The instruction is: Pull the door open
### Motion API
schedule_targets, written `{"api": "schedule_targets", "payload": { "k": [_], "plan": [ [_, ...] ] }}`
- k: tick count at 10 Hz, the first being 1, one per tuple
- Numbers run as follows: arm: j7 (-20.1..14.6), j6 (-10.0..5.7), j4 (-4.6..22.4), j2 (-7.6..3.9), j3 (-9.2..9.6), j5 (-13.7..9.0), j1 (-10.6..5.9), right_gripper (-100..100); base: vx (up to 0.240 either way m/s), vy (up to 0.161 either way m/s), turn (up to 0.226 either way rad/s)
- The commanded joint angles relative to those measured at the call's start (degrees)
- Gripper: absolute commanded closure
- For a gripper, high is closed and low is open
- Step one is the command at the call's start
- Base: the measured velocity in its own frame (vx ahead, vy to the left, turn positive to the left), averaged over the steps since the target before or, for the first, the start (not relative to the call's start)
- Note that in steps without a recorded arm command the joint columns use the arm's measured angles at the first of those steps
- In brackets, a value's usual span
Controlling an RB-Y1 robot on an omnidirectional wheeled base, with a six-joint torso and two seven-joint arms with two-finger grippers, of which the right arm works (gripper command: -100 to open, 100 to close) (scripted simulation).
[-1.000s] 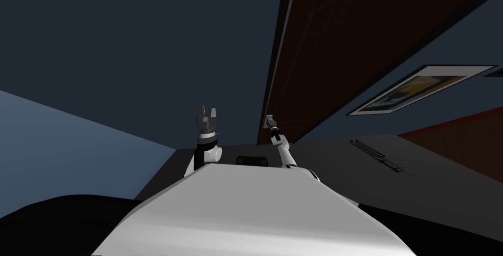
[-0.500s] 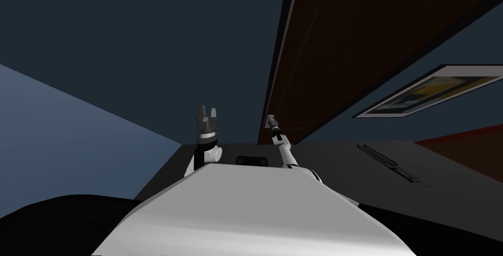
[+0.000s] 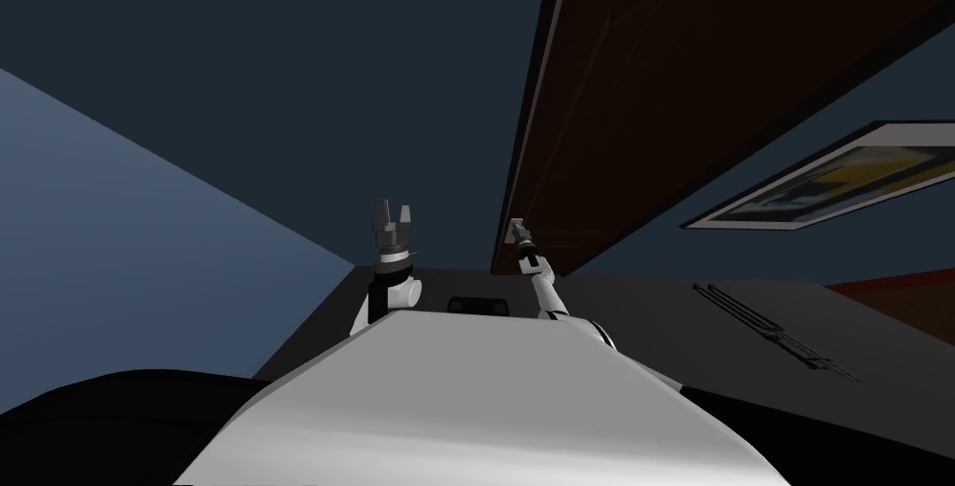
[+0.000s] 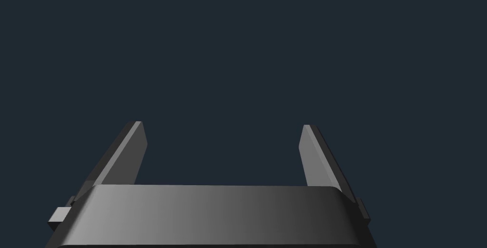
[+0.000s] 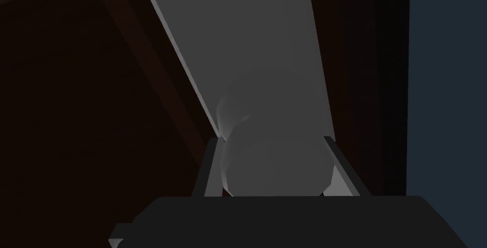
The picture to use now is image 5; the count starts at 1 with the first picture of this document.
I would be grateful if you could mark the grey door leaf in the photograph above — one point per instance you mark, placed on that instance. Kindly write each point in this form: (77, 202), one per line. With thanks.
(236, 31)

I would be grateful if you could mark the grey round door knob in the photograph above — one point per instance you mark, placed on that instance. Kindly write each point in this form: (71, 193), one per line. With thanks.
(274, 152)

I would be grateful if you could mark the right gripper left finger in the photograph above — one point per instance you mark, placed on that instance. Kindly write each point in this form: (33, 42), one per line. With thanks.
(210, 172)

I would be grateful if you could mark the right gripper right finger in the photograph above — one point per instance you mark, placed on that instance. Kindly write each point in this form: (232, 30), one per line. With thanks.
(344, 175)

